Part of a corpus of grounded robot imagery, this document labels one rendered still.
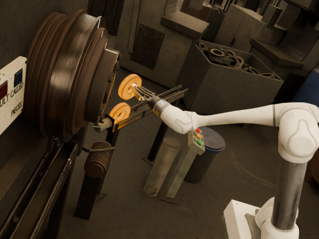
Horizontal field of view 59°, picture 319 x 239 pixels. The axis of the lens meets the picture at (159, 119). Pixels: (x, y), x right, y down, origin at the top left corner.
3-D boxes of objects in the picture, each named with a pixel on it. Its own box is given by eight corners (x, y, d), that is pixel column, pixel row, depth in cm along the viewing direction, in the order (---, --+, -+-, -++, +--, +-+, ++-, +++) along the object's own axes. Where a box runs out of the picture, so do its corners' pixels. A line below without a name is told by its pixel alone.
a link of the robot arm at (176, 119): (156, 118, 142) (164, 121, 155) (179, 137, 137) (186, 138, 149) (168, 101, 141) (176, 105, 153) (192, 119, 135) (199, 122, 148)
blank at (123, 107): (111, 127, 173) (115, 131, 171) (104, 114, 159) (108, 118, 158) (129, 111, 177) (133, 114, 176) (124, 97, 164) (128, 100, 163)
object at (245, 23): (226, 62, 584) (251, 10, 527) (254, 90, 500) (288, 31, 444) (204, 58, 562) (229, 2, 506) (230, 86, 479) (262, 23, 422)
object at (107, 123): (92, 128, 160) (93, 120, 156) (104, 123, 166) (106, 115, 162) (99, 134, 157) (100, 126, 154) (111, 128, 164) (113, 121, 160)
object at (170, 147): (142, 195, 216) (164, 144, 189) (143, 184, 226) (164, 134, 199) (156, 199, 217) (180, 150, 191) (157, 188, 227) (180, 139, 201)
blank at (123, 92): (120, 78, 147) (124, 81, 146) (140, 70, 158) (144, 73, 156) (115, 100, 157) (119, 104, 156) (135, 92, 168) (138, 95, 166)
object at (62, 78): (36, 164, 95) (53, 30, 70) (78, 99, 134) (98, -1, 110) (55, 169, 95) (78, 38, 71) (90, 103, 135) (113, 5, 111)
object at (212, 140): (172, 180, 240) (191, 142, 218) (173, 156, 268) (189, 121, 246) (207, 190, 244) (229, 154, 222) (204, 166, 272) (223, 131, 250)
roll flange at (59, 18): (5, 155, 93) (13, 16, 69) (57, 93, 133) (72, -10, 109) (36, 164, 95) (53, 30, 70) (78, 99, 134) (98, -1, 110)
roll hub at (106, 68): (79, 134, 99) (94, 63, 85) (98, 98, 123) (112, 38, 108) (94, 139, 100) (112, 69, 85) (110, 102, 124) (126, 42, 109)
